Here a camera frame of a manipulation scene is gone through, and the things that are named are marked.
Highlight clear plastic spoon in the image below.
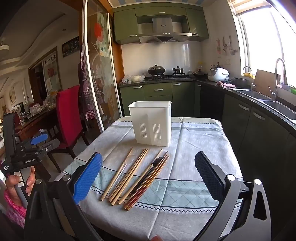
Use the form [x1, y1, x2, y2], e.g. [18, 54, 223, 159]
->
[108, 158, 129, 198]

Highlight black plastic spoon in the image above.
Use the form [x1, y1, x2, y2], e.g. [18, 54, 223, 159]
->
[129, 156, 164, 196]

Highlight pink sleeve left forearm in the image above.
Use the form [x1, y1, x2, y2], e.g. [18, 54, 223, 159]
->
[4, 190, 27, 228]

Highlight red checkered kitchen cloth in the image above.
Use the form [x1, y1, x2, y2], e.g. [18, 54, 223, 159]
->
[217, 81, 236, 89]

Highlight chrome kitchen faucet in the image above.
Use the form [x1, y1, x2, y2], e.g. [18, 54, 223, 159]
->
[269, 58, 287, 101]

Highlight person's left hand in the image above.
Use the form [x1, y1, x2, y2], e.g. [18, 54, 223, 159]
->
[6, 166, 36, 199]

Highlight red upholstered chair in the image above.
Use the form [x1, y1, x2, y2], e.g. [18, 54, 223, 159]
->
[48, 85, 89, 173]

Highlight hanging checkered apron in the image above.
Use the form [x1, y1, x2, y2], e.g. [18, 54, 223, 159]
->
[78, 50, 104, 121]

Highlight patterned grey tablecloth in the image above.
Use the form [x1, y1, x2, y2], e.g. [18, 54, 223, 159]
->
[63, 117, 243, 240]

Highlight white plastic utensil holder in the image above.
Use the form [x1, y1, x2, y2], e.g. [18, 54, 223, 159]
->
[128, 101, 171, 147]

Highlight green lower cabinets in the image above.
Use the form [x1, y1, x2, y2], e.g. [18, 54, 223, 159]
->
[119, 81, 201, 117]

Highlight green cabinets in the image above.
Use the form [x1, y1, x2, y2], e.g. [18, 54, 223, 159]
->
[119, 81, 201, 117]
[113, 1, 209, 45]

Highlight white plastic bags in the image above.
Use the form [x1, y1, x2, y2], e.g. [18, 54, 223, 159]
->
[121, 75, 145, 84]

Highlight stainless steel sink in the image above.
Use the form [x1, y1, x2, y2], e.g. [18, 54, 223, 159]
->
[233, 89, 296, 123]

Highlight small chrome faucet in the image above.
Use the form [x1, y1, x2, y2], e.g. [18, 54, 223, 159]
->
[243, 66, 256, 91]

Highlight white rice cooker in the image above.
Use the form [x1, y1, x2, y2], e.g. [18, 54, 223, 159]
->
[208, 67, 229, 82]

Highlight dark pan with lid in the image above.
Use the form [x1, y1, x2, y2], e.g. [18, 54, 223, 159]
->
[192, 69, 208, 81]

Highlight wooden cutting board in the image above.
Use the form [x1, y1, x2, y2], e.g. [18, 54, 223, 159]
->
[254, 69, 281, 98]

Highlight small black pot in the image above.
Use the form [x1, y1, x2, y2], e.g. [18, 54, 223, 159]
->
[173, 66, 184, 75]

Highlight floral glass sliding door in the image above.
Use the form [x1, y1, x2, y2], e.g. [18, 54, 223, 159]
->
[82, 0, 122, 132]

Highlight black wok with lid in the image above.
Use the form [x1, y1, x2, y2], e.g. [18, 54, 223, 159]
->
[147, 64, 166, 76]

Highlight green upper cabinets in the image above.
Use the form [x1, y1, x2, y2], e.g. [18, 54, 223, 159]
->
[113, 1, 209, 45]

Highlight steel range hood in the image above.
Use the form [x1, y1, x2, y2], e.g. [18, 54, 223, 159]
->
[137, 16, 193, 43]

